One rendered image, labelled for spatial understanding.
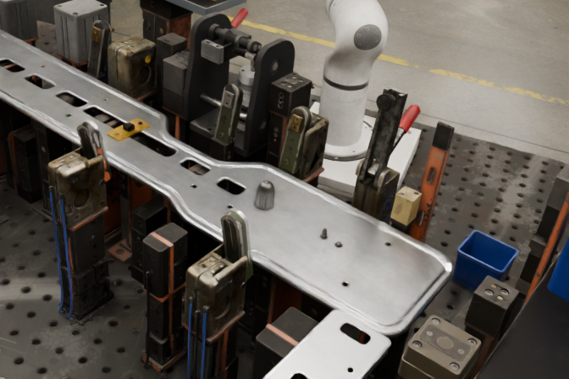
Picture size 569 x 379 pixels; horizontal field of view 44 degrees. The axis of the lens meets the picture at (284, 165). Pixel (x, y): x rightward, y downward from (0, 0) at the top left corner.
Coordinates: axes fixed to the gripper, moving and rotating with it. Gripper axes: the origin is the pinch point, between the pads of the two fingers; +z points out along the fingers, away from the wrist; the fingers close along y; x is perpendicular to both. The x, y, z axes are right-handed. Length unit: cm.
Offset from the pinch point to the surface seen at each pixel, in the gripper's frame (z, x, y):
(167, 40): 12.3, 0.3, 14.0
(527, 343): 19, 87, 51
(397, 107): 3, 56, 28
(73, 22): 12.9, -21.5, 18.3
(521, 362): 19, 87, 55
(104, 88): 22.2, -8.2, 24.7
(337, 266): 22, 57, 48
